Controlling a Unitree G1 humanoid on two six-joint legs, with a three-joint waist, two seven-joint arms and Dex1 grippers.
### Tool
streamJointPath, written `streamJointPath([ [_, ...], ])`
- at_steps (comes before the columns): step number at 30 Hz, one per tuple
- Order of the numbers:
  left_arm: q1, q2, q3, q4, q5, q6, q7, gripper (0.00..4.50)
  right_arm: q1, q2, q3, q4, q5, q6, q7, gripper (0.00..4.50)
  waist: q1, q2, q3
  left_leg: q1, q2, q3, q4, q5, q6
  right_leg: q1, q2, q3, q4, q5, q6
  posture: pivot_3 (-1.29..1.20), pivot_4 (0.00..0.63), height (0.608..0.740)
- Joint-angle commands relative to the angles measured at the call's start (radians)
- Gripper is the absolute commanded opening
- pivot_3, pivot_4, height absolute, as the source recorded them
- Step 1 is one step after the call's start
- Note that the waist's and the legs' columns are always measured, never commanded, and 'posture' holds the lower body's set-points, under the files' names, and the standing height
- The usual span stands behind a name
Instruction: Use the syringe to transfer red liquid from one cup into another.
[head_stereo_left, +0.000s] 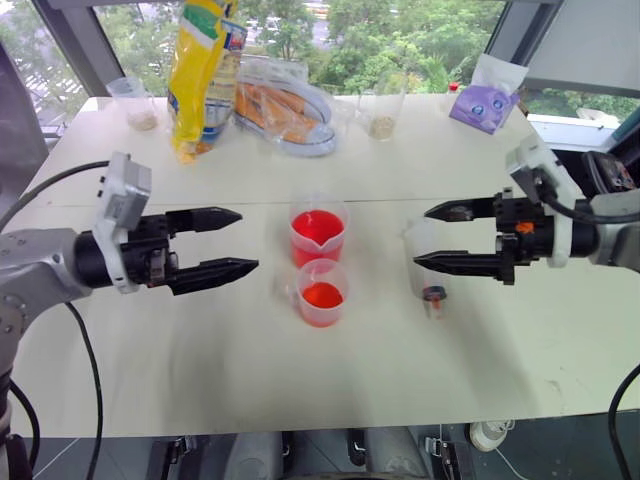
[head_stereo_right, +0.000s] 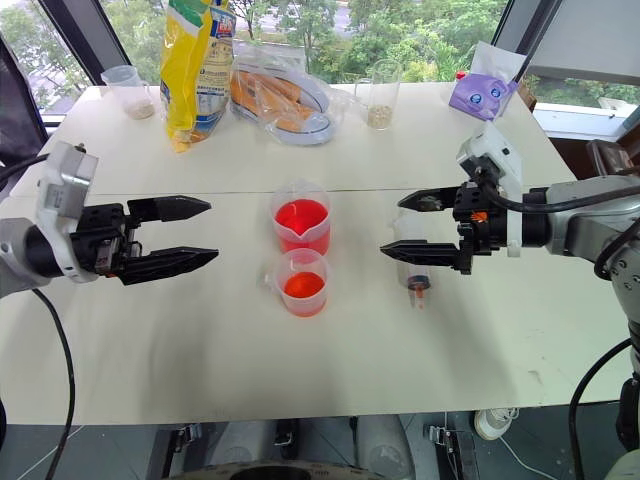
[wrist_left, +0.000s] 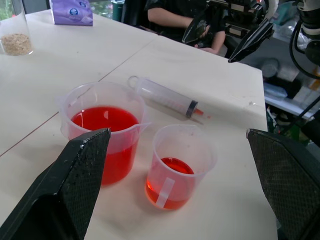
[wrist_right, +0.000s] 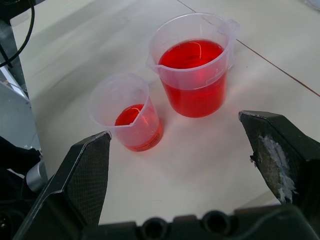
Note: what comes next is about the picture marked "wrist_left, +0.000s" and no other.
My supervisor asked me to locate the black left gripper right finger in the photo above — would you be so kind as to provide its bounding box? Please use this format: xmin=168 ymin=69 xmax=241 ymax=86
xmin=245 ymin=128 xmax=320 ymax=240

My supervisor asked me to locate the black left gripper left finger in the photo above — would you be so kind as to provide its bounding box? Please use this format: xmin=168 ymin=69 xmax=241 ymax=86
xmin=0 ymin=127 xmax=112 ymax=240

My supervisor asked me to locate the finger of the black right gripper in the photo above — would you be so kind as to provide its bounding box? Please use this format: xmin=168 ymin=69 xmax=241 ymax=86
xmin=227 ymin=19 xmax=275 ymax=64
xmin=181 ymin=7 xmax=221 ymax=44

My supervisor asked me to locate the large clear plastic syringe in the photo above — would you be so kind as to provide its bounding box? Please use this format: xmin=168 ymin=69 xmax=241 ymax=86
xmin=127 ymin=75 xmax=212 ymax=124

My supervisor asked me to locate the large beaker with red liquid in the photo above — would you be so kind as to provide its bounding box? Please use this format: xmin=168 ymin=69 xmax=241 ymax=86
xmin=55 ymin=81 xmax=151 ymax=186

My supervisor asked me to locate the small beaker with red liquid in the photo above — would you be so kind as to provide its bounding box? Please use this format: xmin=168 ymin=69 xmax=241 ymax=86
xmin=144 ymin=124 xmax=218 ymax=210

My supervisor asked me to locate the person in black shirt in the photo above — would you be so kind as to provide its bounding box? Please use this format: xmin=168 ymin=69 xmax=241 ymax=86
xmin=144 ymin=0 xmax=227 ymax=55

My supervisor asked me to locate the cluttered white storage shelf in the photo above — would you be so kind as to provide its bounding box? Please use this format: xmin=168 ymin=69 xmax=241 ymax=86
xmin=261 ymin=0 xmax=320 ymax=146

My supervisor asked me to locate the purple plastic packet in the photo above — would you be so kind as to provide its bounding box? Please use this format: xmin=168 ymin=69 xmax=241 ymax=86
xmin=50 ymin=0 xmax=94 ymax=27

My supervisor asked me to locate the glass jar with grains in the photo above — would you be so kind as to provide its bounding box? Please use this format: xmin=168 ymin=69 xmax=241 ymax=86
xmin=0 ymin=0 xmax=34 ymax=56

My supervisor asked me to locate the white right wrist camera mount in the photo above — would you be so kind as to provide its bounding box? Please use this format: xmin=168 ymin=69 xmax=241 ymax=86
xmin=265 ymin=0 xmax=280 ymax=16

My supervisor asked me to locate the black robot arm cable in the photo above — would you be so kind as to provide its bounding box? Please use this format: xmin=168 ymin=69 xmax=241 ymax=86
xmin=289 ymin=19 xmax=320 ymax=80

